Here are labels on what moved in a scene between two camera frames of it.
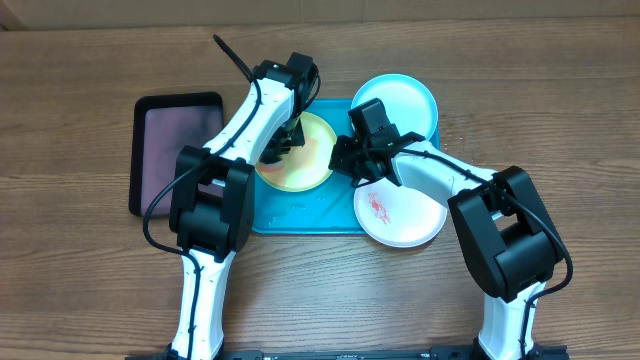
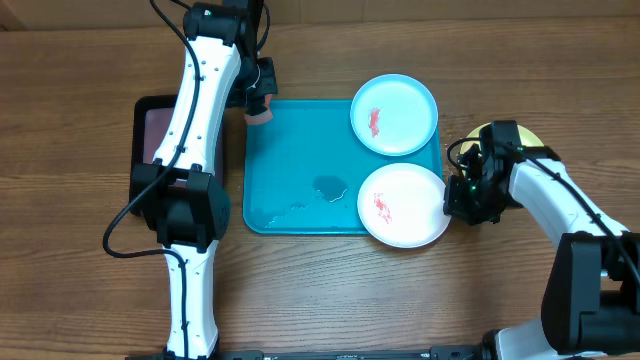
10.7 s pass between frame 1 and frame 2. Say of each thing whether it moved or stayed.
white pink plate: stayed
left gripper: moved
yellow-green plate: moved
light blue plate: stayed
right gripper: moved
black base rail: stayed
